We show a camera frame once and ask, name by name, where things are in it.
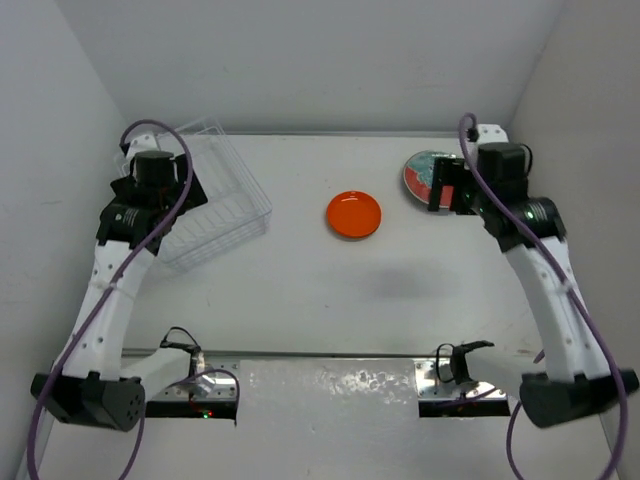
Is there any white wire dish rack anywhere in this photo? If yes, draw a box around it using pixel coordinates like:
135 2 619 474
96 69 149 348
115 118 272 272

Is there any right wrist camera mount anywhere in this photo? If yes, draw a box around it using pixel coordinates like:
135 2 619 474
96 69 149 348
476 124 509 145

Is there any teal red patterned plate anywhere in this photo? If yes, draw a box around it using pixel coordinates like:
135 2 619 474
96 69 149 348
402 150 456 204

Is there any foil covered front panel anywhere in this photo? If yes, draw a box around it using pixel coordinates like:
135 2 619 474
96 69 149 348
146 356 511 420

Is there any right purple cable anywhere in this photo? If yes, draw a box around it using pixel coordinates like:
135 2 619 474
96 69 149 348
458 112 629 480

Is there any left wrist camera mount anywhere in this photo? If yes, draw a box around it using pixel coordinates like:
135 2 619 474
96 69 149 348
122 132 161 161

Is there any orange plate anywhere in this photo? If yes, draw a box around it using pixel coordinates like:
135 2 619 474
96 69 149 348
326 191 382 239

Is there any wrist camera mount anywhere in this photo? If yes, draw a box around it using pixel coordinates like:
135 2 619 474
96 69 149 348
476 124 509 145
122 132 161 161

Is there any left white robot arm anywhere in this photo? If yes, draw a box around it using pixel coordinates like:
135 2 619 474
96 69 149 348
30 150 206 432

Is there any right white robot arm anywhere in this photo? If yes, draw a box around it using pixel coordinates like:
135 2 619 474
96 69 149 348
428 142 639 428

